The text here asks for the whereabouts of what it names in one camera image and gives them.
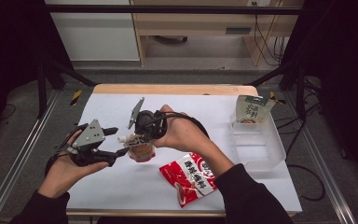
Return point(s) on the green cream sauce pouch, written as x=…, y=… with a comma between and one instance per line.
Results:
x=251, y=109

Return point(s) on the black metal crossbar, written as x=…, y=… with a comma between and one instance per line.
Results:
x=167, y=9

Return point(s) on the red white seasoning packet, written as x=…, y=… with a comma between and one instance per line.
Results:
x=186, y=180

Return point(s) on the light wooden desk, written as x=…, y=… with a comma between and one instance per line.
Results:
x=192, y=23

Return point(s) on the black yellow tape strip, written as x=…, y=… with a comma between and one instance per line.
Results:
x=278, y=100
x=76, y=97

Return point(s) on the wooden table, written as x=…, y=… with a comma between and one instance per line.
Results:
x=174, y=89

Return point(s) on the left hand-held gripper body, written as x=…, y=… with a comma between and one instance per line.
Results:
x=88, y=137

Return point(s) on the aluminium floor rail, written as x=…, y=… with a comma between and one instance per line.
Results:
x=331, y=189
x=24, y=148

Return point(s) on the brown cup snack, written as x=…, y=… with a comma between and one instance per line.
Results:
x=141, y=153

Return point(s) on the white cabinet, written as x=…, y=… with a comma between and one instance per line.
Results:
x=96, y=37

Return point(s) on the clear plastic container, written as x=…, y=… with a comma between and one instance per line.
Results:
x=258, y=149

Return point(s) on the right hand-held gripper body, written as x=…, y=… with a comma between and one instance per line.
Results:
x=149, y=123

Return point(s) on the person's right hand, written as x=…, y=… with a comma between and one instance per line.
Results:
x=186, y=133

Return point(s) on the white table sheet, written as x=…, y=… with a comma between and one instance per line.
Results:
x=174, y=105

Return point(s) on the black metal stand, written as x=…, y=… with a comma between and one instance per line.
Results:
x=300, y=93
x=42, y=90

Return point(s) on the person's left hand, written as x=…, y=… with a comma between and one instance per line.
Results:
x=65, y=174

